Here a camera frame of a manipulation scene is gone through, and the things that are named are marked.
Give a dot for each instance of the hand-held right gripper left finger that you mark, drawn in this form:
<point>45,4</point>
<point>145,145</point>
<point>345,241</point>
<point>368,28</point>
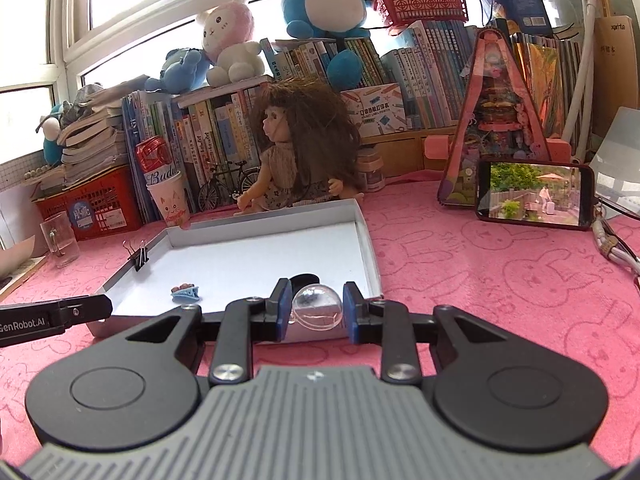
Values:
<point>282,310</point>

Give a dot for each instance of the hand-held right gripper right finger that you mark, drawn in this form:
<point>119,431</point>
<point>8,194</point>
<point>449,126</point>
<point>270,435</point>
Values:
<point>351,310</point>

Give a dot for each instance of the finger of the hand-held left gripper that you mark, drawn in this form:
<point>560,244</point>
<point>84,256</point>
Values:
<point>87,310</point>

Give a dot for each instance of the clear plastic dome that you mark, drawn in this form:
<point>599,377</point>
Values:
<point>315,310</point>

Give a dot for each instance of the white cardboard box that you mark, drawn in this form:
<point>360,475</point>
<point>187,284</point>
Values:
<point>250,260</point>

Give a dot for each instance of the black round cap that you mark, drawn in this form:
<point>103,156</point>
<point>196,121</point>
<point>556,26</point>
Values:
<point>304,278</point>

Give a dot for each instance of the black binder clip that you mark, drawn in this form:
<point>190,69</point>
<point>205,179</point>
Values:
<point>141,259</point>

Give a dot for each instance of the clear glass mug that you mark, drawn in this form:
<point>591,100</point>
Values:
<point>62,240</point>

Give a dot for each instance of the blue hair clip brown beads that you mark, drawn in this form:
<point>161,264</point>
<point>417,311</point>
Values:
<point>186,294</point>

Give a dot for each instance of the red plastic crate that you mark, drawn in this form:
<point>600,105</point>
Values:
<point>100,205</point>

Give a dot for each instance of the black miniature bicycle model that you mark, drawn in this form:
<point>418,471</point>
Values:
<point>215,195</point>

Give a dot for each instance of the white cat-print paper cup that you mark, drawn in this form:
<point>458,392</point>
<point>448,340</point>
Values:
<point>170,202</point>

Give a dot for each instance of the small jar pink lid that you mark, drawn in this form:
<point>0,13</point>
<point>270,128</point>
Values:
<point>370,172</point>

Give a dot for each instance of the pink bunny-print table cloth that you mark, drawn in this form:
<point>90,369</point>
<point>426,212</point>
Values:
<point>500,285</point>

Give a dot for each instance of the white grid board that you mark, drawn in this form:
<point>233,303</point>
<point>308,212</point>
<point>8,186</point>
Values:
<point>20,170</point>

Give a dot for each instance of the wooden desk organizer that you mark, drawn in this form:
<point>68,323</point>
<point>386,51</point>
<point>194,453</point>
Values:
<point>400,152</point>

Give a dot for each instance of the stack of worn books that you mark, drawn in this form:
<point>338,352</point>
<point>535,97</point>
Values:
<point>90,145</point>

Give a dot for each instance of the red beer can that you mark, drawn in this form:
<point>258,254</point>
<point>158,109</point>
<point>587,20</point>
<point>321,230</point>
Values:
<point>155,157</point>

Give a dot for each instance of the blue white plush toy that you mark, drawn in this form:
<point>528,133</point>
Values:
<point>50,147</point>

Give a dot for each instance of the brown-haired doll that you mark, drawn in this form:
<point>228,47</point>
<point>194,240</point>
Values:
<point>300,125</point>

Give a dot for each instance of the row of children's books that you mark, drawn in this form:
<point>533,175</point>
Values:
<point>200,135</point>

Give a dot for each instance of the white blue printed carton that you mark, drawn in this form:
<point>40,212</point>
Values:
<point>375,110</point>

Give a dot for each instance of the grey plush toy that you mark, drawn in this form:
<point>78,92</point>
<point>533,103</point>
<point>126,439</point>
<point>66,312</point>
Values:
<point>82,102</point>

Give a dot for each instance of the black smartphone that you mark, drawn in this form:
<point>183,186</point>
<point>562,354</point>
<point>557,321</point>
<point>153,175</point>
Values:
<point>535,192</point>

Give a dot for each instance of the white shelf board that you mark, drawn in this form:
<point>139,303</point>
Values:
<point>225,89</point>

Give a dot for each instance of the pink triangular toy box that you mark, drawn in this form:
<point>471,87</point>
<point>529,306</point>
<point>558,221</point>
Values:
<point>495,110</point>

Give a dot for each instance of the small blue plush toy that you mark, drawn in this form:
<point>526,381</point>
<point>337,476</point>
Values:
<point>180,67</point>

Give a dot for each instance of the pink white bunny plush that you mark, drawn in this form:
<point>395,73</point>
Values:
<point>225,30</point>

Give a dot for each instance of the row of thin glossy books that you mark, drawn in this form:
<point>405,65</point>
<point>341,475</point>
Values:
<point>545,75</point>

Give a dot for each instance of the large blue plush toy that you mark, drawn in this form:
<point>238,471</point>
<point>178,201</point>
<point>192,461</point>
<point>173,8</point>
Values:
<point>320,5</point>

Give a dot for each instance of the grey folder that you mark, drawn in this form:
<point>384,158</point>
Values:
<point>622,160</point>

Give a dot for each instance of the red plastic basket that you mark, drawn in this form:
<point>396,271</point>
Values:
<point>420,7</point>

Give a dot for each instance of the white plastic pipe rack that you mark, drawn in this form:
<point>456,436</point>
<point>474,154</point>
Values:
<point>587,50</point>

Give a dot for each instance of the brown cardboard box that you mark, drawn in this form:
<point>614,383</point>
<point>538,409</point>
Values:
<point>617,70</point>

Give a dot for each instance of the pink plastic bracket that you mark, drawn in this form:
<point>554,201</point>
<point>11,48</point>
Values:
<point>559,150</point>
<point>437,152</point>

